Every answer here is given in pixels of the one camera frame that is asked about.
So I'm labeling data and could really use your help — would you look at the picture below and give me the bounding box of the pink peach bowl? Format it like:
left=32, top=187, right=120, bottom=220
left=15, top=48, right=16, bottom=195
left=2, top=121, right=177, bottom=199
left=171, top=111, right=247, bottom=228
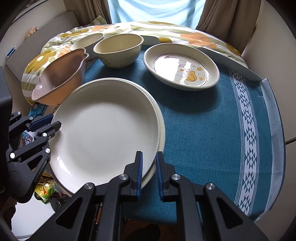
left=32, top=48, right=89, bottom=106

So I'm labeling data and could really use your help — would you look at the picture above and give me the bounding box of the cream ceramic bowl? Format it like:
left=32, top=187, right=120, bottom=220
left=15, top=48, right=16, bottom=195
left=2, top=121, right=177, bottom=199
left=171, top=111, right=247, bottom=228
left=93, top=34, right=144, bottom=68

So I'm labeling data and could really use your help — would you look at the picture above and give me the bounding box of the oval plate with yellow print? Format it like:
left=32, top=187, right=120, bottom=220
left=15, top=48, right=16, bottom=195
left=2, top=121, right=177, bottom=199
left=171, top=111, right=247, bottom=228
left=143, top=43, right=220, bottom=91

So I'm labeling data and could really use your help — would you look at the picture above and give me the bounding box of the grey bed headboard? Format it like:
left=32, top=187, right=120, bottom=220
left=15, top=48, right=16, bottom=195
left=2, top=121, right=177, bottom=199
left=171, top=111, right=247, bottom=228
left=6, top=11, right=79, bottom=80

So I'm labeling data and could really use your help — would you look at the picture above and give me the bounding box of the blue item on headboard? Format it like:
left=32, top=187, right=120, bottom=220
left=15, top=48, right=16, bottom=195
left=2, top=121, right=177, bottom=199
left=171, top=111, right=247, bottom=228
left=6, top=47, right=16, bottom=59

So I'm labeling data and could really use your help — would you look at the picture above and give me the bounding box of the blue patterned table cloth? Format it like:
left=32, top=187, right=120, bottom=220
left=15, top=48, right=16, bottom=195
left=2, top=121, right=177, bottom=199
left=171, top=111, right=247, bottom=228
left=85, top=56, right=285, bottom=221

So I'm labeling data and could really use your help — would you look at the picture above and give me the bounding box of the beige curtain left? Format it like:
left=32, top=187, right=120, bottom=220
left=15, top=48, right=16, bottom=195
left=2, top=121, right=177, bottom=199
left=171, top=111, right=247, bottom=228
left=64, top=0, right=112, bottom=26

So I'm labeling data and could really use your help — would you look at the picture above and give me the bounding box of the beige curtain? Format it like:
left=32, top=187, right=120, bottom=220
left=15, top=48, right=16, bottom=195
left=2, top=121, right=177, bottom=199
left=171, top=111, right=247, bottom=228
left=196, top=0, right=261, bottom=53
left=64, top=0, right=112, bottom=26

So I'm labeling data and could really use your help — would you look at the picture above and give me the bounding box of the grey folding tray table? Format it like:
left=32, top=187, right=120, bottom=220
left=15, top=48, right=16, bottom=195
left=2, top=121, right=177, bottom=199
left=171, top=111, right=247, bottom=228
left=143, top=35, right=263, bottom=82

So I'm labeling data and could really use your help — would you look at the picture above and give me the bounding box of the floral striped duvet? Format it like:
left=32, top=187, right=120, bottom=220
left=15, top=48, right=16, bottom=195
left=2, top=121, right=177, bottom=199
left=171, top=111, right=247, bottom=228
left=21, top=22, right=248, bottom=105

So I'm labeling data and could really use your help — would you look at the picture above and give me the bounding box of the light blue window cloth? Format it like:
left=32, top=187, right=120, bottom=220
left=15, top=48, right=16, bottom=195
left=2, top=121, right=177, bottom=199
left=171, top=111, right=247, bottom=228
left=107, top=0, right=205, bottom=28

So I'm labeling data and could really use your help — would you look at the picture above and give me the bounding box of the beige curtain right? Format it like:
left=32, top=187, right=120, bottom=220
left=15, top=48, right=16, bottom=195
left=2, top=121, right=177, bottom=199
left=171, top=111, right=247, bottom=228
left=196, top=0, right=261, bottom=53

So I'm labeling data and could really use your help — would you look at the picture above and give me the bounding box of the black camera box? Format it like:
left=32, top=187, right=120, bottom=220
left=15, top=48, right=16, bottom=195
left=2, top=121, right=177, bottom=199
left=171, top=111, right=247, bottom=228
left=0, top=66, right=13, bottom=152

